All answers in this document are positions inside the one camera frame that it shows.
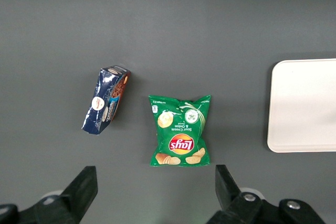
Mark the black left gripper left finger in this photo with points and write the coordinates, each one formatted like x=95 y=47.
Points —
x=76 y=195

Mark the white plastic tray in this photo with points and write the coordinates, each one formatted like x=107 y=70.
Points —
x=302 y=106

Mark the green Lays chips bag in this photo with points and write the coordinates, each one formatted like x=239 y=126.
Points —
x=180 y=130

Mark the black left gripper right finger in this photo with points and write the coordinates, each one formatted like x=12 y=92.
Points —
x=236 y=200

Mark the blue chocolate cookie box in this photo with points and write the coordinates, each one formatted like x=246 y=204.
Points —
x=105 y=100

